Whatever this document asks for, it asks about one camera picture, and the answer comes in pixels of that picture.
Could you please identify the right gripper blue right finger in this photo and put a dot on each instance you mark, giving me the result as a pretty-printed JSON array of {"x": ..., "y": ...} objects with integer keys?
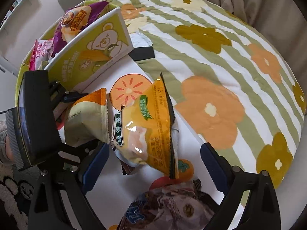
[{"x": 261, "y": 210}]

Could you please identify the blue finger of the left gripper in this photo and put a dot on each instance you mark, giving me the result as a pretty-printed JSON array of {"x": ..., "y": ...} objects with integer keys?
[{"x": 59, "y": 94}]

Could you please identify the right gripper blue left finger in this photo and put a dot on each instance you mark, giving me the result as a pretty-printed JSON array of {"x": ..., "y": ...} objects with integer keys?
[{"x": 47, "y": 210}]

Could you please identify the cream orange snack bag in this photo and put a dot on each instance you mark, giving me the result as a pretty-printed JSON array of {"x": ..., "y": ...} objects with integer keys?
[{"x": 87, "y": 119}]

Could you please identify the pink snack bag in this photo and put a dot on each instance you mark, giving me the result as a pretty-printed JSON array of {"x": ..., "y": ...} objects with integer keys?
[{"x": 41, "y": 53}]

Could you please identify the purple chip bag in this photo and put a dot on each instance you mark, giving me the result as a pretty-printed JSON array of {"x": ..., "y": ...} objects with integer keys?
[{"x": 75, "y": 20}]

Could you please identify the grey purple snack bag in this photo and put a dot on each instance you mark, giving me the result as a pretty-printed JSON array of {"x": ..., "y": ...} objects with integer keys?
[{"x": 178, "y": 206}]

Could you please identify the orange yellow snack bag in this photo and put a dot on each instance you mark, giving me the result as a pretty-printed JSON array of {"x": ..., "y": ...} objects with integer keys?
[{"x": 144, "y": 132}]

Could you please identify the person left hand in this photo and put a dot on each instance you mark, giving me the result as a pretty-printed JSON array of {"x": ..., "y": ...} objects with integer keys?
[{"x": 7, "y": 157}]

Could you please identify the green cardboard box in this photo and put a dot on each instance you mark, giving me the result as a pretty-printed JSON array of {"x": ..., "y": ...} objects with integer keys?
[{"x": 88, "y": 55}]

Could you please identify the white persimmon print tablecloth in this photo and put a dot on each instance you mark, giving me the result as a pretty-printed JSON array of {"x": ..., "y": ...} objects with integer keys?
[{"x": 125, "y": 81}]

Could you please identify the floral striped green quilt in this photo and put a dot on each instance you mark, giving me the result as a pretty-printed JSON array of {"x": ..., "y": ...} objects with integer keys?
[{"x": 227, "y": 81}]

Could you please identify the beige curtain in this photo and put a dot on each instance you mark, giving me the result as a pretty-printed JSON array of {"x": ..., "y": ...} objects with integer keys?
[{"x": 247, "y": 0}]

